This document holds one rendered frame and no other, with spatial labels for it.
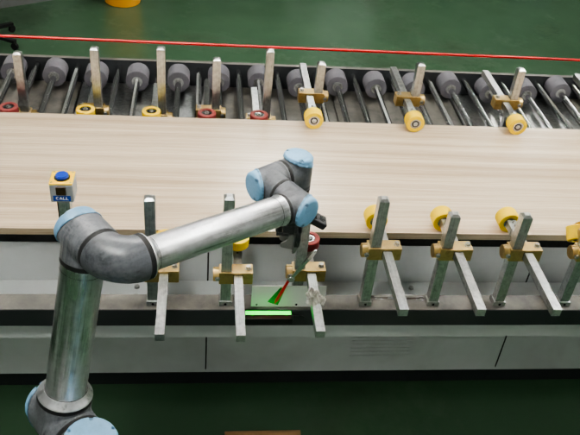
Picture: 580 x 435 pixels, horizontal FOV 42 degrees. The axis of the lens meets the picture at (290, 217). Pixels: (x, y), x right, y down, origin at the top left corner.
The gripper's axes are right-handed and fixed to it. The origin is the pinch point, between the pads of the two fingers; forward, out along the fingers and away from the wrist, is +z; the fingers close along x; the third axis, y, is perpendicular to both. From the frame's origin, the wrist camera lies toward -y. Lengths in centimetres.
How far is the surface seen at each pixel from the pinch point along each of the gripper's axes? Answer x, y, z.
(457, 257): -2, -56, 5
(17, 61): -115, 108, -6
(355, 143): -84, -34, 11
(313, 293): 5.9, -6.8, 14.0
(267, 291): -5.4, 7.0, 23.4
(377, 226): -6.0, -27.5, -5.3
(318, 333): 22.1, -6.8, 15.8
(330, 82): -155, -34, 18
